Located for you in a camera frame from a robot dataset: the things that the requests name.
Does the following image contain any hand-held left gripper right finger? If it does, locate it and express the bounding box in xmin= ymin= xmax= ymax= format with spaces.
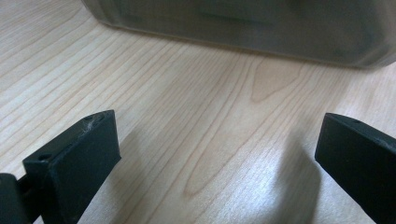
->
xmin=315 ymin=112 xmax=396 ymax=224

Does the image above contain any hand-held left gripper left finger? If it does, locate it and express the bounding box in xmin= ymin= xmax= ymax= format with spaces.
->
xmin=22 ymin=109 xmax=121 ymax=224

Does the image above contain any clear grey storage box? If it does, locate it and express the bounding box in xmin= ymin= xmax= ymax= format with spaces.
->
xmin=81 ymin=0 xmax=396 ymax=70

